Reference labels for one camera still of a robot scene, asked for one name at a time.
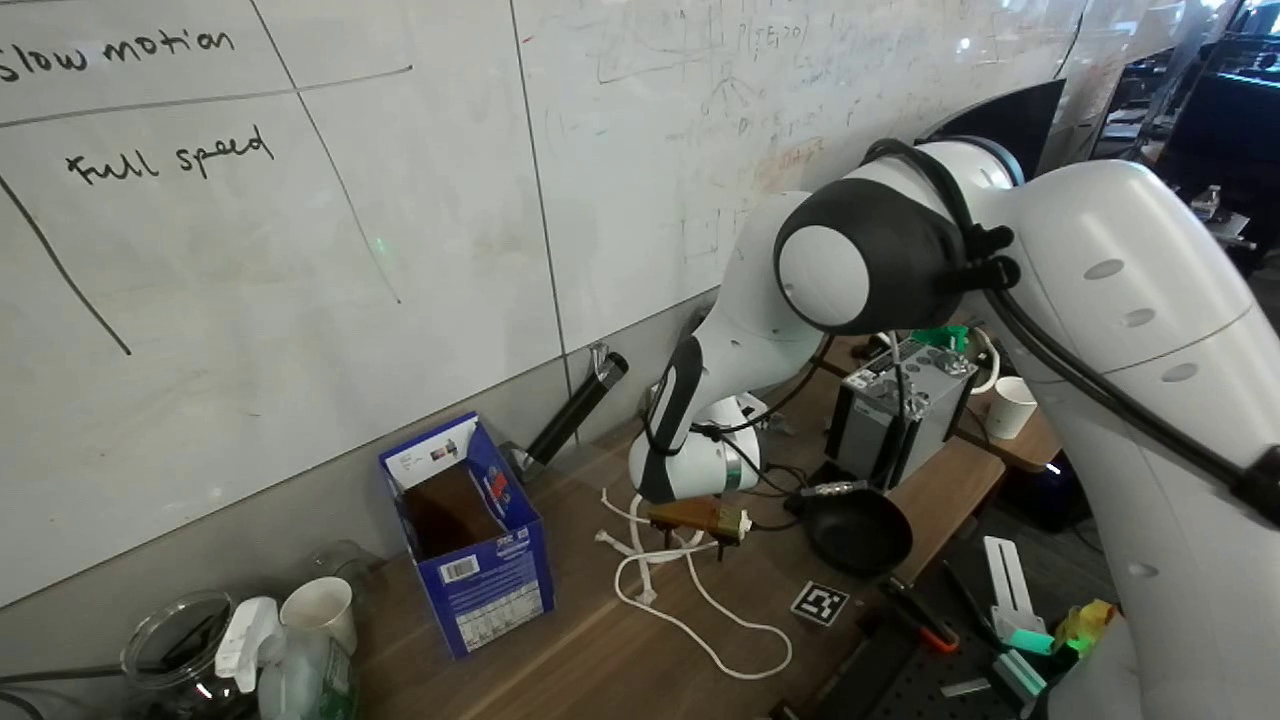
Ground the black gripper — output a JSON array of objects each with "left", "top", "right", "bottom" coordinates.
[{"left": 663, "top": 520, "right": 743, "bottom": 565}]

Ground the white rope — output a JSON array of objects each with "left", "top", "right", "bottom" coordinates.
[{"left": 594, "top": 485, "right": 802, "bottom": 682}]

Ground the blue cardboard box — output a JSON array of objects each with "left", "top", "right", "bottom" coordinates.
[{"left": 377, "top": 411, "right": 555, "bottom": 659}]

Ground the large grey battery box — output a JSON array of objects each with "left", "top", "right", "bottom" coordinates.
[{"left": 825, "top": 333, "right": 984, "bottom": 494}]

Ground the black white fiducial marker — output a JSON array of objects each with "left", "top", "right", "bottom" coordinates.
[{"left": 787, "top": 575, "right": 856, "bottom": 636}]

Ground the black frying pan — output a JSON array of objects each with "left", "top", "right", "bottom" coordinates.
[{"left": 782, "top": 461, "right": 922, "bottom": 579}]

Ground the black flashlight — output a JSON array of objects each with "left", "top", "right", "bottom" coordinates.
[{"left": 526, "top": 347, "right": 633, "bottom": 472}]

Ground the black rubber mat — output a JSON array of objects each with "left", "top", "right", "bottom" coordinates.
[{"left": 774, "top": 556, "right": 1113, "bottom": 720}]

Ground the white bar tool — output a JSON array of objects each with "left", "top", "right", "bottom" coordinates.
[{"left": 981, "top": 532, "right": 1052, "bottom": 638}]

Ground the green plastic clip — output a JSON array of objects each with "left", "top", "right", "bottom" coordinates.
[{"left": 930, "top": 318, "right": 981, "bottom": 360}]

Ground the white paper cup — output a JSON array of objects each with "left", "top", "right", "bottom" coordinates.
[{"left": 978, "top": 373, "right": 1043, "bottom": 445}]

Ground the teal plastic tool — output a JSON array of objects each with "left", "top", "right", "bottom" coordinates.
[{"left": 996, "top": 622, "right": 1073, "bottom": 703}]

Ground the yellow green plastic item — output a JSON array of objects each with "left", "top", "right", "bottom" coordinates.
[{"left": 1056, "top": 594, "right": 1120, "bottom": 659}]

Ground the white plastic cup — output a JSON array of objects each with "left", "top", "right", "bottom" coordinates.
[{"left": 277, "top": 572, "right": 359, "bottom": 654}]

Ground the clear spray bottle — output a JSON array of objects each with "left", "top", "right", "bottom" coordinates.
[{"left": 213, "top": 592, "right": 359, "bottom": 720}]

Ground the black clamp orange handle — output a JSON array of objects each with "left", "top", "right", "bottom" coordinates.
[{"left": 872, "top": 572, "right": 963, "bottom": 659}]

